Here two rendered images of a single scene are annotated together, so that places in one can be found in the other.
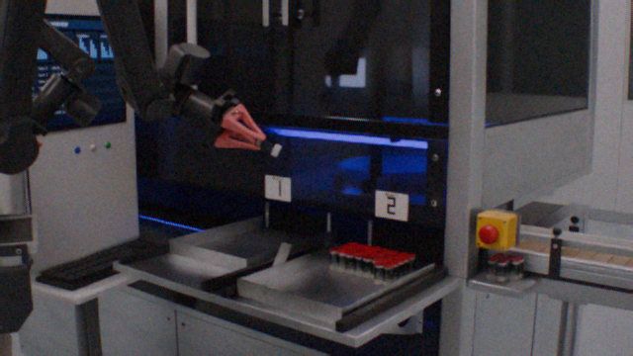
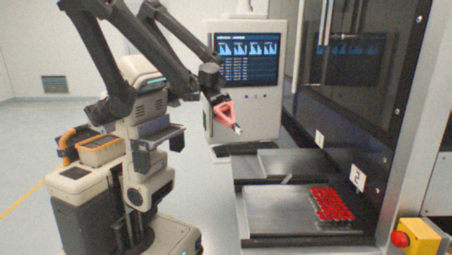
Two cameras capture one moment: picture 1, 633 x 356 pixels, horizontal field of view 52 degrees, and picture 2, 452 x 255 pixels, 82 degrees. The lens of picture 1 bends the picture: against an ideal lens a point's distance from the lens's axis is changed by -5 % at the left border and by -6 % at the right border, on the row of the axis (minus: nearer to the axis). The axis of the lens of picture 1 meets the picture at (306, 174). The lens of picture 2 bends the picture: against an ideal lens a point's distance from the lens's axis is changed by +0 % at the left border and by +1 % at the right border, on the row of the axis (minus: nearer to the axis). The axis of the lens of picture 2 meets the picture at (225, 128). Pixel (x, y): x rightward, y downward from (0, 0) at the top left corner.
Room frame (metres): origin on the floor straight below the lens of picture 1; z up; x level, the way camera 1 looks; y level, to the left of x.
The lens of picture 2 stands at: (0.69, -0.49, 1.47)
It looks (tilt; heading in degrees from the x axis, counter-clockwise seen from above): 20 degrees down; 50
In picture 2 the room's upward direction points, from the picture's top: straight up
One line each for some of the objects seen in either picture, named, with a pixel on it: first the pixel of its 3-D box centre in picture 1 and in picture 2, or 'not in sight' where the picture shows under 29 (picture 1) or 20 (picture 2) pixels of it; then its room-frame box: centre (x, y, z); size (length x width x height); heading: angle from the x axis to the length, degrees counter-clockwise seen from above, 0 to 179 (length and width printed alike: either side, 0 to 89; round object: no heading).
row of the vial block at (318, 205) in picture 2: (363, 265); (319, 206); (1.42, -0.12, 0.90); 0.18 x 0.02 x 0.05; 51
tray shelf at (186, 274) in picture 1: (289, 271); (291, 188); (1.49, 0.04, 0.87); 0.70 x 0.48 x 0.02; 52
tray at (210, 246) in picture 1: (254, 241); (297, 163); (1.65, 0.13, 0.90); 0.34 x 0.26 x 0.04; 142
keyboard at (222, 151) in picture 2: (108, 261); (246, 148); (1.72, 0.53, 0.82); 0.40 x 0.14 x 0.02; 152
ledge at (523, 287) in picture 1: (507, 281); not in sight; (1.40, -0.44, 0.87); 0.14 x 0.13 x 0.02; 142
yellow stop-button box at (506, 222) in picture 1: (497, 229); (419, 238); (1.38, -0.41, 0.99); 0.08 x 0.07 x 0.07; 142
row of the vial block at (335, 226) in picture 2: (369, 263); (325, 206); (1.44, -0.14, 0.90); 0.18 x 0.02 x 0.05; 51
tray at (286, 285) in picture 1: (339, 279); (294, 209); (1.36, -0.07, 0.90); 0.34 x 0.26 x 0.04; 141
